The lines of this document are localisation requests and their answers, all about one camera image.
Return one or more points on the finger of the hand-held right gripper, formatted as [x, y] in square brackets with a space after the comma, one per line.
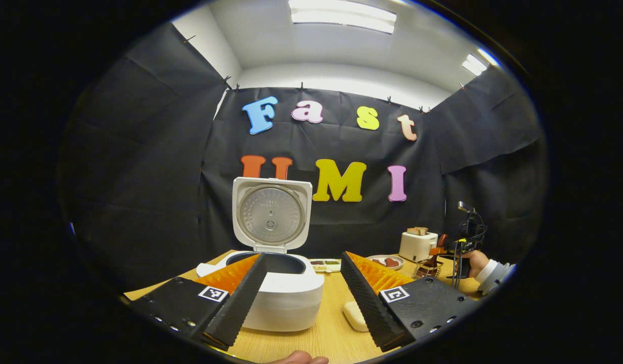
[437, 251]

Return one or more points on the white rice heap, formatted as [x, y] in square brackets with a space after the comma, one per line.
[354, 316]

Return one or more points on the white divided grain dish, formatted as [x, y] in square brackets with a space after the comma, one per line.
[324, 265]

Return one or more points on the small ceiling light panel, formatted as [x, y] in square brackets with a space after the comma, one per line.
[474, 64]

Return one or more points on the white toaster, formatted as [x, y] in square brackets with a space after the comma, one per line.
[416, 246]

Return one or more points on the brown wooden spoon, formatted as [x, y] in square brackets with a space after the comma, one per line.
[432, 262]

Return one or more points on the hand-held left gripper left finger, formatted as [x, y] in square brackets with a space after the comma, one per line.
[240, 303]

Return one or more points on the white rice cooker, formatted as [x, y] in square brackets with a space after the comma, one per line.
[286, 303]

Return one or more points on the toast slice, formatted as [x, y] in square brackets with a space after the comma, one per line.
[412, 231]
[422, 230]

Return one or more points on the black backdrop cloth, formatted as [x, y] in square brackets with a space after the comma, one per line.
[139, 177]

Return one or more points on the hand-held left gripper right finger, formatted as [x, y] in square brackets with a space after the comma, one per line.
[369, 308]

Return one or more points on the white round plate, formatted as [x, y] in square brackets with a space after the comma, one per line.
[398, 265]

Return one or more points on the long ceiling light panel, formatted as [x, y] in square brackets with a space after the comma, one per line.
[341, 15]

